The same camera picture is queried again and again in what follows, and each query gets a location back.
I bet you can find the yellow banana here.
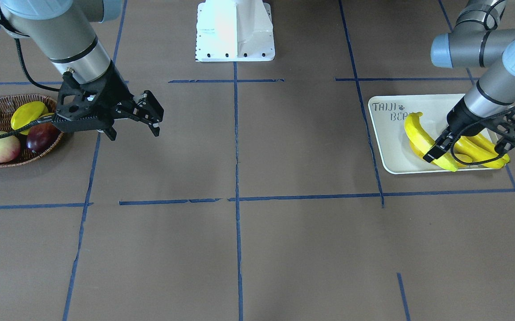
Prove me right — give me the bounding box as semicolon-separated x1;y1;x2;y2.
455;134;510;169
404;112;458;172
453;153;473;167
409;141;427;162

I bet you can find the red yellow mango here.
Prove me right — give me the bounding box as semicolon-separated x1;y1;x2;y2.
26;123;61;153

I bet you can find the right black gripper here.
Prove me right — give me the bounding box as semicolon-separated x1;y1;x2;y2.
81;62;164;141

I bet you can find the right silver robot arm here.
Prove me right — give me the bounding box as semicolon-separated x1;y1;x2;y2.
0;0;164;140

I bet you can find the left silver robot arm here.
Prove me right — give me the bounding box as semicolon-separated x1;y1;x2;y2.
423;0;515;162

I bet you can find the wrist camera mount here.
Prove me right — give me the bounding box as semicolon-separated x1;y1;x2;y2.
52;71;113;132
492;109;515;155

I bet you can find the white pillar with base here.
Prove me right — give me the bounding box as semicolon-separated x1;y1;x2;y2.
195;0;276;62

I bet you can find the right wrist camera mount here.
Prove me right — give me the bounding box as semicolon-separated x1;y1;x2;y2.
52;71;113;132

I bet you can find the brown wicker basket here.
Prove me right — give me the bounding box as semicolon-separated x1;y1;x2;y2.
0;94;65;168

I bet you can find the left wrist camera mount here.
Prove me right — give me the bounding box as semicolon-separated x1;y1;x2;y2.
492;109;515;155

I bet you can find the white bear tray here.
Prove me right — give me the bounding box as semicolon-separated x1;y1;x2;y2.
368;93;507;175

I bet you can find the pink red apple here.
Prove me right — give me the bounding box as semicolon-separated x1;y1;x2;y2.
0;136;21;163

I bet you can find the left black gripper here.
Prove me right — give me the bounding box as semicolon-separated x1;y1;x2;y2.
422;98;486;163

